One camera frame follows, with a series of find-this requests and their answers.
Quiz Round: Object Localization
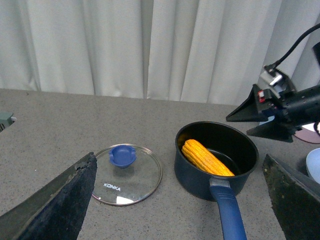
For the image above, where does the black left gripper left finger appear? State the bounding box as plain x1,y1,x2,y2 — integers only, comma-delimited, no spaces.
0,152,97,240

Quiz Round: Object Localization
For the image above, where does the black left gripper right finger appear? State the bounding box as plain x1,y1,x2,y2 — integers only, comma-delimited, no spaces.
262,154,320,240

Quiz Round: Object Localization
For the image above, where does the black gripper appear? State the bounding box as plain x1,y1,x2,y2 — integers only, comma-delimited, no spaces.
226,84,320,143

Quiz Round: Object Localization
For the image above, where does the yellow corn cob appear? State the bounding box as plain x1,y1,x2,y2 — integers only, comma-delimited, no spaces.
181,139,235,177

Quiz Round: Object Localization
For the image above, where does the glass lid blue knob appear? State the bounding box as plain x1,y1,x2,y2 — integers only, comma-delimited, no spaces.
92,143,163,206

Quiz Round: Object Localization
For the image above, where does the dark blue saucepan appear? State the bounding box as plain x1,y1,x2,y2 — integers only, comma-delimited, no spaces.
174,121,259,240

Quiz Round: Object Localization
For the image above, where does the light blue plate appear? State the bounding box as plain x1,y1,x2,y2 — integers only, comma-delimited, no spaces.
306,148,320,184

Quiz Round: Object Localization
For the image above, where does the pink bowl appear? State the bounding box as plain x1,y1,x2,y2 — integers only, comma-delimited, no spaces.
294,122,320,144

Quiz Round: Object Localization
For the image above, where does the white curtain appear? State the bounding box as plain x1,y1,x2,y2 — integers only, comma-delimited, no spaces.
0,0,320,105

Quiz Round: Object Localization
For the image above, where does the grey green device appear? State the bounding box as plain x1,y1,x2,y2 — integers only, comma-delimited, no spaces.
0,111,17,132

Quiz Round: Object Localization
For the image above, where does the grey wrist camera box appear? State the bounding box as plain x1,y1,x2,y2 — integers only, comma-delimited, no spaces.
257,66,297,99

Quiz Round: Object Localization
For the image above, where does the black camera cable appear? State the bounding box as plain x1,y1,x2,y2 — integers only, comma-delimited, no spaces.
264,23,320,72

